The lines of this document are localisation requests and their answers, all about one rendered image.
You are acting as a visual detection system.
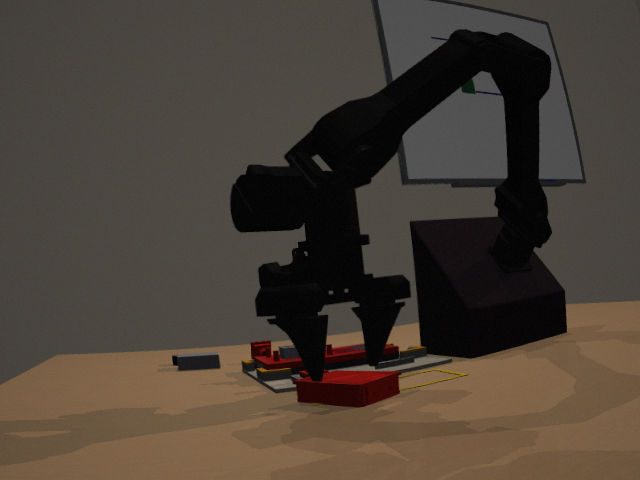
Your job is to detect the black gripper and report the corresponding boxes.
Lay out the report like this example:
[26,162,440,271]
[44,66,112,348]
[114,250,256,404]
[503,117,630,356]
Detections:
[255,225,411,382]

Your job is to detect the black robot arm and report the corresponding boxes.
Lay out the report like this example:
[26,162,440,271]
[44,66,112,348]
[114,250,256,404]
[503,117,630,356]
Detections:
[230,29,552,274]

